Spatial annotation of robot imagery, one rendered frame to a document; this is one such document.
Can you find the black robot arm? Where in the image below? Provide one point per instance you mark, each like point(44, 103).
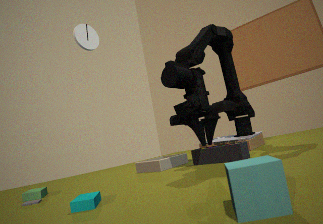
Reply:
point(178, 74)

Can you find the teal rectangular block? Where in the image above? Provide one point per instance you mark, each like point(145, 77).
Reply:
point(83, 202)

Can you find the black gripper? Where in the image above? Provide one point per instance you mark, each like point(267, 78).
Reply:
point(210, 114)

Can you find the teal cube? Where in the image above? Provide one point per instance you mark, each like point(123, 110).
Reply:
point(258, 188)

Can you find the green rectangular block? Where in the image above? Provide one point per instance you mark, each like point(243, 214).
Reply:
point(34, 194)

